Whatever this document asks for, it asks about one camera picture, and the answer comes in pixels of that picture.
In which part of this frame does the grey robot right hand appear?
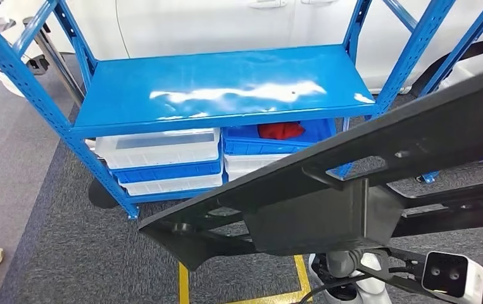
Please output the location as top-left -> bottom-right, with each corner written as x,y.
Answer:
325,250 -> 354,279

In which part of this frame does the long black frame part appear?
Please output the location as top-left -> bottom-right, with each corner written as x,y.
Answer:
137,63 -> 483,272

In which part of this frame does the red cloth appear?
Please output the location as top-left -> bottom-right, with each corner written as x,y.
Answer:
258,122 -> 306,141

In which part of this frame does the blue plastic bin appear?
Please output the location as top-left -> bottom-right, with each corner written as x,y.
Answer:
109,159 -> 224,184
222,118 -> 337,157

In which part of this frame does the blue steel storage rack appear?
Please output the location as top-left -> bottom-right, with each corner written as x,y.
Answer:
0,0 -> 458,221
416,0 -> 483,186

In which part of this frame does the translucent white plastic bin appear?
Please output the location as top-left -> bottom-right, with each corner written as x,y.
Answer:
95,127 -> 222,171

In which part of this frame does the black round base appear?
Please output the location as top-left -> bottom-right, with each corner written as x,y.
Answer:
88,179 -> 119,210

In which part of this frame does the white car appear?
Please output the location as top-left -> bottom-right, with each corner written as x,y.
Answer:
0,0 -> 483,98

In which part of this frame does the grey metal stand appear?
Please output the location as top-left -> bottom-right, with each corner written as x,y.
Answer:
22,16 -> 87,108

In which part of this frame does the black camera cable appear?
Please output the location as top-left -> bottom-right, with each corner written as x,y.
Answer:
298,266 -> 410,304

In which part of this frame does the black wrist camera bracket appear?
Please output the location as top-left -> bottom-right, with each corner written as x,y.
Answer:
358,247 -> 435,295

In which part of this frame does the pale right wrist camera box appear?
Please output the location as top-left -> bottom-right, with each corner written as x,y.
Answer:
421,251 -> 483,304

